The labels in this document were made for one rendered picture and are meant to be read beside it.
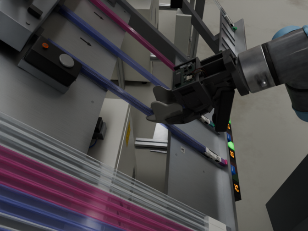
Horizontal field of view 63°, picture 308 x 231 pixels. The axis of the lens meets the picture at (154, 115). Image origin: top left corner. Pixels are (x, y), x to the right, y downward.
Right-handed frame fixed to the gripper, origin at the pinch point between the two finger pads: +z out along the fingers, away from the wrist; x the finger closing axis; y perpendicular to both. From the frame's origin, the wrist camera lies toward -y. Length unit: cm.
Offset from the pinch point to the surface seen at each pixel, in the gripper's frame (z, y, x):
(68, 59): 1.3, 21.9, 5.3
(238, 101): 4, -104, -98
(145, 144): 37, -45, -32
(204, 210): -3.6, -17.2, 14.8
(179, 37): 4, -16, -58
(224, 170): -6.4, -24.4, 2.1
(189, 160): -2.4, -12.4, 4.8
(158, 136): 50, -74, -61
